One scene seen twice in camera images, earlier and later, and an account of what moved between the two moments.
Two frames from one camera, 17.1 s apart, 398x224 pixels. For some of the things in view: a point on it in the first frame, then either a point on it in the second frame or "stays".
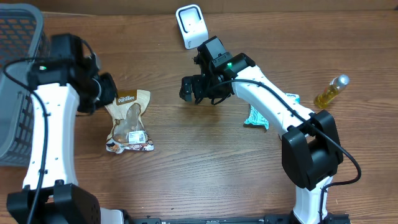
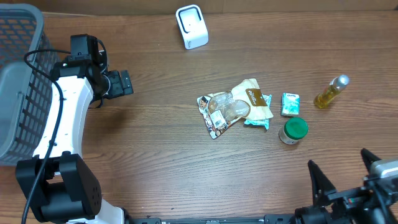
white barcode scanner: (193, 25) stays
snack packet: (128, 131) → (221, 109)
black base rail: (328, 218) stays
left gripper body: (100, 92) → (116, 87)
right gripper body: (204, 89) → (349, 200)
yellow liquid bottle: (336, 86) stays
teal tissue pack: (256, 119) stays
